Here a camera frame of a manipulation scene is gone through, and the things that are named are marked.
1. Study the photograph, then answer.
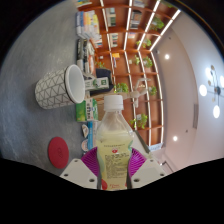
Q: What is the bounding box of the clear bottle with yellow drink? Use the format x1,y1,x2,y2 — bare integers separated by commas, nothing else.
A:
95,94,135,191

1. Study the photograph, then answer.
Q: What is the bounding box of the tall green and white carton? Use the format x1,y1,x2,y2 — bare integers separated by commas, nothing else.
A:
83,76,110,92

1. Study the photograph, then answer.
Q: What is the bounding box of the dark chair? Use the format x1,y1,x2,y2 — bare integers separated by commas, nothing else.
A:
94,68,114,98

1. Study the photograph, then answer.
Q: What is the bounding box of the green and white box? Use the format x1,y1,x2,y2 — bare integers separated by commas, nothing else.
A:
75,98,99,123

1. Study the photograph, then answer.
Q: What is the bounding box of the flat round red coaster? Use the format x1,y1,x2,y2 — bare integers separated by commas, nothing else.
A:
47,136,70,170

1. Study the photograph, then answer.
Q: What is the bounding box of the beige chair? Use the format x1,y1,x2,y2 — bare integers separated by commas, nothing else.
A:
96,98,108,125

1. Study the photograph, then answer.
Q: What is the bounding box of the ceiling lamp with round bulbs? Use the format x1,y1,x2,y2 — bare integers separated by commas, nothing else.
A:
198,64,224,119

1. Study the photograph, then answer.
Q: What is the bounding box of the small white packet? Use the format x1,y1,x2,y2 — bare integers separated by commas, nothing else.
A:
81,123,90,138
80,139,90,152

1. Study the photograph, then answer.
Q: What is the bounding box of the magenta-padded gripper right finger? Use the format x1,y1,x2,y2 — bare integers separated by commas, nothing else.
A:
128,147,168,190

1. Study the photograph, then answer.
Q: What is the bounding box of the wooden shelf unit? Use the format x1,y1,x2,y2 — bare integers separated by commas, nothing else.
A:
74,0,183,153

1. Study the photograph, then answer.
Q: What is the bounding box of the wooden artist mannequin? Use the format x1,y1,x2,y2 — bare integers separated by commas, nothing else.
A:
113,77,153,102

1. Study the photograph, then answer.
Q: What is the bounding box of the flat blue box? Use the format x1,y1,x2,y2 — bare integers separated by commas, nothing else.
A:
87,120,98,151

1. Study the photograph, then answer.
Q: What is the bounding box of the white cup with triangle pattern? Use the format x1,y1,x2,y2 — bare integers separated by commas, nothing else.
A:
34,64,86,110

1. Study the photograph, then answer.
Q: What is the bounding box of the low stack of magazines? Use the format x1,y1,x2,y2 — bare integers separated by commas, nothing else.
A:
76,38,96,76

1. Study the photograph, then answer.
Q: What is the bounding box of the ceiling air vent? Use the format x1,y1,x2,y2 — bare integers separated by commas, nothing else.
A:
192,103,200,130

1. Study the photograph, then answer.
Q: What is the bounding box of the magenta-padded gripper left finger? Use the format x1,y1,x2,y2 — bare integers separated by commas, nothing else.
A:
59,146,100,190

